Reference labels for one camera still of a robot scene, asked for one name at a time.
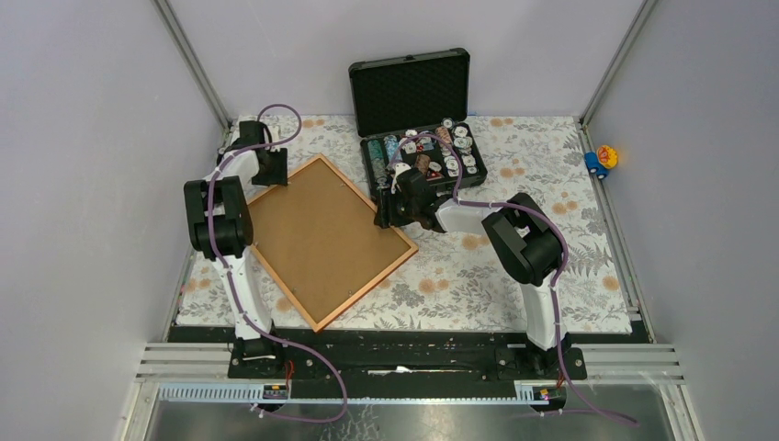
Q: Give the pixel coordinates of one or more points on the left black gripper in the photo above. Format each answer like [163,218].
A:
[279,175]

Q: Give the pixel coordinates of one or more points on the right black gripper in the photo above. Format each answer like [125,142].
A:
[386,200]

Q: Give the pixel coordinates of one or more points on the brown cardboard backing board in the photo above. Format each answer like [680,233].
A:
[328,237]

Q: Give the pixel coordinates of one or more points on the orange wooden picture frame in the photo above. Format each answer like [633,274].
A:
[389,268]

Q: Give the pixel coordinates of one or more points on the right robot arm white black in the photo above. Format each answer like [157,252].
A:
[529,246]

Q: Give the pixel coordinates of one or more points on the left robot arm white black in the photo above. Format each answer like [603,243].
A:
[220,228]

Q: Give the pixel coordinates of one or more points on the brown poker chip stack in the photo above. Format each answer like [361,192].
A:
[422,163]

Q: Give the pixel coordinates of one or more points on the green poker chip stack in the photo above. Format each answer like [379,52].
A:
[376,156]

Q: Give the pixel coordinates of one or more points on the blue poker chip stack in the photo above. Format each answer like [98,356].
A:
[391,145]

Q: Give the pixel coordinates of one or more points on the pink poker chip stack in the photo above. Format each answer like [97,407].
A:
[443,133]

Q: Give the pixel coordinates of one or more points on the black poker chip case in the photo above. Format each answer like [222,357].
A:
[409,97]

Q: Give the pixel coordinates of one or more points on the blue yellow toy car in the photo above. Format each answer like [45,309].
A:
[601,161]

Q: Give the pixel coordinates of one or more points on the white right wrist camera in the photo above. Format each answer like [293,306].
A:
[398,169]

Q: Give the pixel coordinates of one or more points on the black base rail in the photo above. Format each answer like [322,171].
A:
[392,364]

